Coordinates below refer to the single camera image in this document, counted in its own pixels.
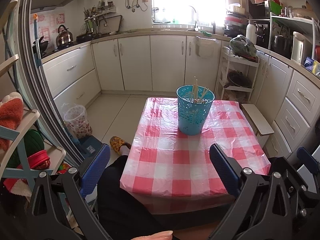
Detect stack of bowls and pots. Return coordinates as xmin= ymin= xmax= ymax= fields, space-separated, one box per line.
xmin=223 ymin=3 xmax=247 ymax=38

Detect bright window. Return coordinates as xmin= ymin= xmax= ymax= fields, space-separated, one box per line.
xmin=151 ymin=0 xmax=228 ymax=25

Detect curved chrome faucet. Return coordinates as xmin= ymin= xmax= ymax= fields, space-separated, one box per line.
xmin=188 ymin=5 xmax=200 ymax=32

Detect green cutting board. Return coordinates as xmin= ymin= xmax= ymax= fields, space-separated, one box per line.
xmin=269 ymin=1 xmax=283 ymax=18

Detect bunch of wooden chopsticks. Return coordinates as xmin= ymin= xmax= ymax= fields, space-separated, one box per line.
xmin=191 ymin=76 xmax=210 ymax=104

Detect white blue folding shelf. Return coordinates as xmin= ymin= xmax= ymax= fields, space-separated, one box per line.
xmin=0 ymin=0 xmax=67 ymax=182

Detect person's black trousered leg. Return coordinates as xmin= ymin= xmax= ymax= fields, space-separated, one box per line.
xmin=97 ymin=154 xmax=175 ymax=240

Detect red white checkered tablecloth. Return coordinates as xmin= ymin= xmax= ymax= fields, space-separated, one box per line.
xmin=119 ymin=97 xmax=272 ymax=215

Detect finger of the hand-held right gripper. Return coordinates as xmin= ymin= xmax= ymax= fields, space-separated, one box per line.
xmin=271 ymin=147 xmax=320 ymax=230

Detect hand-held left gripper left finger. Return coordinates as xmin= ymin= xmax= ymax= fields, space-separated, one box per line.
xmin=15 ymin=144 xmax=112 ymax=240

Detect orange plush cloth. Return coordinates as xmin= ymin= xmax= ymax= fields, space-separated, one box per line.
xmin=0 ymin=92 xmax=25 ymax=151

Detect wall utensil rack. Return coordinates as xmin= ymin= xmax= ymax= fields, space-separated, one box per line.
xmin=83 ymin=0 xmax=118 ymax=22

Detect black cooking pot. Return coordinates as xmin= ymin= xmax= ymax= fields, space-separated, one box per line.
xmin=76 ymin=32 xmax=95 ymax=43

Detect blue perforated plastic basket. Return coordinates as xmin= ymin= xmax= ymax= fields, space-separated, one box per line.
xmin=176 ymin=85 xmax=216 ymax=136

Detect person's left hand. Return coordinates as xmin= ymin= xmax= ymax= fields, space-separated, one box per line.
xmin=129 ymin=230 xmax=173 ymax=240

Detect yellow patterned slipper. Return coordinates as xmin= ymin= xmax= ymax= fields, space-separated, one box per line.
xmin=110 ymin=136 xmax=132 ymax=153

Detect white electric water boiler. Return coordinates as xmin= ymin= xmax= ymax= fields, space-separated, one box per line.
xmin=291 ymin=31 xmax=312 ymax=65

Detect blue carton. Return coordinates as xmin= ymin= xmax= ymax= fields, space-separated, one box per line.
xmin=303 ymin=57 xmax=317 ymax=72

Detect dark framed tray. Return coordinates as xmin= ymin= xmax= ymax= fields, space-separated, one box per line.
xmin=98 ymin=15 xmax=124 ymax=33

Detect dark blue box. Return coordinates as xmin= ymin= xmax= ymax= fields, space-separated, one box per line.
xmin=79 ymin=135 xmax=103 ymax=156

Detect white tiered storage rack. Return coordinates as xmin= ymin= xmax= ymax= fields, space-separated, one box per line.
xmin=214 ymin=46 xmax=261 ymax=103

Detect bagged green vegetables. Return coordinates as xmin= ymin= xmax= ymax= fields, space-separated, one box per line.
xmin=229 ymin=35 xmax=258 ymax=58

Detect black frying pan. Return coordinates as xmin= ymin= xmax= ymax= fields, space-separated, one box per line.
xmin=227 ymin=71 xmax=252 ymax=89

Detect red wall stickers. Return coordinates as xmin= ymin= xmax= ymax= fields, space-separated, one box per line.
xmin=29 ymin=12 xmax=66 ymax=48

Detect small white stool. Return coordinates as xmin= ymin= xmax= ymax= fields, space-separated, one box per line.
xmin=240 ymin=103 xmax=275 ymax=151

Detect blue mop handle orange tip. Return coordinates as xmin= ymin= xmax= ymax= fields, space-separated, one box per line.
xmin=33 ymin=13 xmax=43 ymax=68

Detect white kitchen base cabinet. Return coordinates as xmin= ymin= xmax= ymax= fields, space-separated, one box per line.
xmin=249 ymin=49 xmax=320 ymax=157
xmin=91 ymin=33 xmax=223 ymax=93
xmin=41 ymin=42 xmax=102 ymax=111

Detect stainless steel kettle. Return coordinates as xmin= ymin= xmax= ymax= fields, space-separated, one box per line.
xmin=55 ymin=25 xmax=74 ymax=46

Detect white hanging door bin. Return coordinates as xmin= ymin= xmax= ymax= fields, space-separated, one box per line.
xmin=195 ymin=37 xmax=216 ymax=58

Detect white thermos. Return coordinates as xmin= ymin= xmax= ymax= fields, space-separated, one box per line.
xmin=245 ymin=21 xmax=257 ymax=47

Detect black wok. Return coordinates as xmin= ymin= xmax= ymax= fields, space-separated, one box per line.
xmin=32 ymin=37 xmax=50 ymax=53

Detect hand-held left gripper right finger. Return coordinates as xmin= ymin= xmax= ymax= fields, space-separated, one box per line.
xmin=207 ymin=144 xmax=298 ymax=240

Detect black microwave oven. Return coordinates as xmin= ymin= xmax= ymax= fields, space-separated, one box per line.
xmin=247 ymin=0 xmax=271 ymax=20

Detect metal sliding door frame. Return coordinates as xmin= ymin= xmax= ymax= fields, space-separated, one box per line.
xmin=14 ymin=0 xmax=100 ymax=166

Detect clear patterned trash bin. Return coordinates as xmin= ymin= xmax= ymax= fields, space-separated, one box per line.
xmin=63 ymin=105 xmax=90 ymax=139

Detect white countertop shelf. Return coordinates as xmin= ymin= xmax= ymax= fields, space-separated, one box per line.
xmin=268 ymin=14 xmax=320 ymax=64

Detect crinkled plastic bag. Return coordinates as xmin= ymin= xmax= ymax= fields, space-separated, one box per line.
xmin=222 ymin=89 xmax=251 ymax=103

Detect dark rice cooker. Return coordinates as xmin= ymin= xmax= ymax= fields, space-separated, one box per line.
xmin=271 ymin=34 xmax=292 ymax=56

